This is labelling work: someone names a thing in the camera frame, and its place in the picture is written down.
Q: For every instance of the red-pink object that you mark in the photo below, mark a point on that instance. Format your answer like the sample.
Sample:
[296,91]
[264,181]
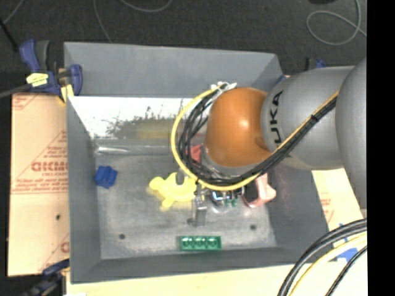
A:
[196,153]

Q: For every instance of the pink curved object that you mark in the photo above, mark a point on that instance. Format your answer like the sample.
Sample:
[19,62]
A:
[262,193]

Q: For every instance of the green toy brick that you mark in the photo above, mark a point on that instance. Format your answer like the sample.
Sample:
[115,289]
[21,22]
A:
[200,243]

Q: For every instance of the blue plastic block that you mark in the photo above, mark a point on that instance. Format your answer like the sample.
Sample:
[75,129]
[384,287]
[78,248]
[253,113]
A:
[105,176]

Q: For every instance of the black cylinder on white bracket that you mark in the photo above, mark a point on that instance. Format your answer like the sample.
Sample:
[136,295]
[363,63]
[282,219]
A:
[250,190]

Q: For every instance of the brown cardboard board, red print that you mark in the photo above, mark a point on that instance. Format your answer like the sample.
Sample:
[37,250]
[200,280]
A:
[37,153]

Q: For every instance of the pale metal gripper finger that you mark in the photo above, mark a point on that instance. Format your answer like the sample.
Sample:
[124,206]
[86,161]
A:
[203,216]
[195,210]

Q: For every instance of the grey metal bin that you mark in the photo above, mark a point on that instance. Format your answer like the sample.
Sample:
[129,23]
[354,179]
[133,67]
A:
[139,72]

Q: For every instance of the yellow rubber toy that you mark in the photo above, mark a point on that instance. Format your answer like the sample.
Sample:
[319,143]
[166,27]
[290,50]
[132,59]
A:
[172,191]

